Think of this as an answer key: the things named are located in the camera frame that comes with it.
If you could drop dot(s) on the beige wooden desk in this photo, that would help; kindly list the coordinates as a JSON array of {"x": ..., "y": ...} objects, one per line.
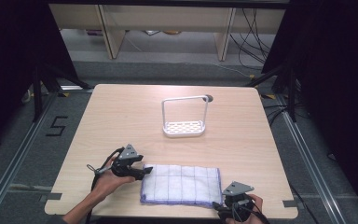
[{"x": 167, "y": 18}]

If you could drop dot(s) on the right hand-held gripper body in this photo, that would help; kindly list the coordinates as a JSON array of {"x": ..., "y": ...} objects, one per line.
[{"x": 237, "y": 197}]

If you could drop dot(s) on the white hanging rack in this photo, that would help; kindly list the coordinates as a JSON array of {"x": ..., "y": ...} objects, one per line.
[{"x": 184, "y": 128}]

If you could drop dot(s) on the person's left hand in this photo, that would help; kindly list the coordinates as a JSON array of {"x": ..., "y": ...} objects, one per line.
[{"x": 108, "y": 183}]

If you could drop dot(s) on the white cloth with purple edges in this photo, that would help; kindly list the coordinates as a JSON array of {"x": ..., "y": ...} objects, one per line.
[{"x": 180, "y": 185}]

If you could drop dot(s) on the aluminium floor rail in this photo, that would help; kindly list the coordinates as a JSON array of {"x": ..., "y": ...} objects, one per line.
[
  {"x": 18, "y": 155},
  {"x": 310, "y": 168}
]

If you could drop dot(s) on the grey table grommet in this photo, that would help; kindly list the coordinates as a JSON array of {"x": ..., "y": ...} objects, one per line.
[{"x": 209, "y": 98}]

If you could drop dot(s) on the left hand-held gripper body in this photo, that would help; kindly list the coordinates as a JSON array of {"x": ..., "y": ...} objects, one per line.
[{"x": 126, "y": 161}]

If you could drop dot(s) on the yellow black floor tape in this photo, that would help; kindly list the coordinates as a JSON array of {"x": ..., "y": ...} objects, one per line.
[
  {"x": 64, "y": 94},
  {"x": 269, "y": 96}
]

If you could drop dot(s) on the black curtain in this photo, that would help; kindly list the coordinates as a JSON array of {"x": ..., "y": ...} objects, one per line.
[
  {"x": 15, "y": 62},
  {"x": 335, "y": 77}
]

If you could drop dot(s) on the black metal stand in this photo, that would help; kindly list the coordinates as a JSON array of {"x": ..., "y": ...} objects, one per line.
[
  {"x": 291, "y": 93},
  {"x": 38, "y": 93}
]

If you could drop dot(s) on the grey tape strip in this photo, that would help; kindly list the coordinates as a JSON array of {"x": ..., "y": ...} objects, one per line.
[
  {"x": 51, "y": 196},
  {"x": 289, "y": 203}
]

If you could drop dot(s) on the person's right hand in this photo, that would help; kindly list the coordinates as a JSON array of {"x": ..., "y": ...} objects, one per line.
[{"x": 256, "y": 208}]

